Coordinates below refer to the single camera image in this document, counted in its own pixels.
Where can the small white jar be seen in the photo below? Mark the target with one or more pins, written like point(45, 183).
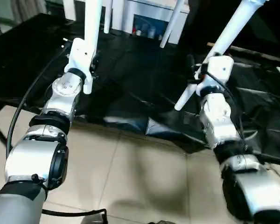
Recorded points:
point(138, 32)

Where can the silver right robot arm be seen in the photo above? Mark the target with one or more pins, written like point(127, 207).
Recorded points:
point(219, 121)

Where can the black work mat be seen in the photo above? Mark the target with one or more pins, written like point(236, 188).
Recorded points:
point(142, 81)

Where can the white sideboard cabinet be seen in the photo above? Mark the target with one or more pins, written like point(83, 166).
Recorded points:
point(149, 11)

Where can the white patterned cup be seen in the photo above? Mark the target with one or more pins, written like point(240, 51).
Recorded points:
point(151, 32)

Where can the plain white cup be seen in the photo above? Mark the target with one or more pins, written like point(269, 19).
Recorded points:
point(160, 37)

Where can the red bottle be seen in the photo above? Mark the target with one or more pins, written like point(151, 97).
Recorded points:
point(133, 30)

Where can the black right robot foot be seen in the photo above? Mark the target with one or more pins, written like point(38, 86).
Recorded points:
point(163, 221)

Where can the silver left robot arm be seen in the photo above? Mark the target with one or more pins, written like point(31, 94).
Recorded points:
point(60, 112)

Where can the beige curtain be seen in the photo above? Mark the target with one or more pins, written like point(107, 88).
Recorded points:
point(14, 14)

